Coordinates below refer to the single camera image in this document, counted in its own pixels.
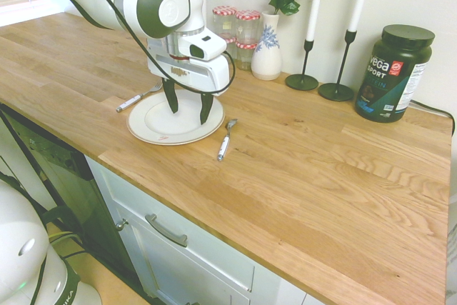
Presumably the white-handled metal spoon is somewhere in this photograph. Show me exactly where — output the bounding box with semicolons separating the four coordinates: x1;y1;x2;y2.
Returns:
216;118;239;162

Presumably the black dishwasher front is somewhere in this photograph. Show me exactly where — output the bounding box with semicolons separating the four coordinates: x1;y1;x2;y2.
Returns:
0;102;144;296

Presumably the dark green protein powder tub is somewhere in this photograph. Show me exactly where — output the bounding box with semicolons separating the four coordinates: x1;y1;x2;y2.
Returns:
353;24;437;124

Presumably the white vase with blue print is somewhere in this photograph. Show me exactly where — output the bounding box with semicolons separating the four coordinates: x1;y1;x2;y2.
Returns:
250;11;283;81

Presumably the silver drawer handle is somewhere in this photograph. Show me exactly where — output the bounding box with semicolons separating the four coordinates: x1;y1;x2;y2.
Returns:
144;213;189;249

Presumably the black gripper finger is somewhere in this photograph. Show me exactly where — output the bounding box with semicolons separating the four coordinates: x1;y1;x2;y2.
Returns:
161;77;180;115
199;92;214;126

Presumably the tall black candle holder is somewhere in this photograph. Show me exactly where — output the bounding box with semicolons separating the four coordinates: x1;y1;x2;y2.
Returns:
317;29;358;102

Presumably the short black candle holder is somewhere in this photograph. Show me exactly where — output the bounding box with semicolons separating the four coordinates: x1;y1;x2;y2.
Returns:
284;37;320;91

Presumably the white-handled metal fork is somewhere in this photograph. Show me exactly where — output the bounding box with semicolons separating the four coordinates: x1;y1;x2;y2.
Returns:
115;82;164;114

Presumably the white plate with gold rim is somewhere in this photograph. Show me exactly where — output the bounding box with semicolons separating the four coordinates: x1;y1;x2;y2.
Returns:
127;89;226;146

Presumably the white cabinet drawer front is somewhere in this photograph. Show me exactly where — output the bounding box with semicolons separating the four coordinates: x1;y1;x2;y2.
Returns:
99;167;256;294

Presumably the glass jar red checkered lid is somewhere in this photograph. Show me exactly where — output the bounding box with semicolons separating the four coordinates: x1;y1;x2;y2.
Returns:
212;5;238;40
235;42;258;71
234;9;262;45
222;35;238;60

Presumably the black power cable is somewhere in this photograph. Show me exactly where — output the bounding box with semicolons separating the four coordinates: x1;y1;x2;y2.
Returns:
409;99;457;122

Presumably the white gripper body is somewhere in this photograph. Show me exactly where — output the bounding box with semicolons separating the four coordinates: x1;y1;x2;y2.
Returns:
146;39;230;96

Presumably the yellow-green cable bundle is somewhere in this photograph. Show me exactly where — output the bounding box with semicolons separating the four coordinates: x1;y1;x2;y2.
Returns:
49;231;80;246

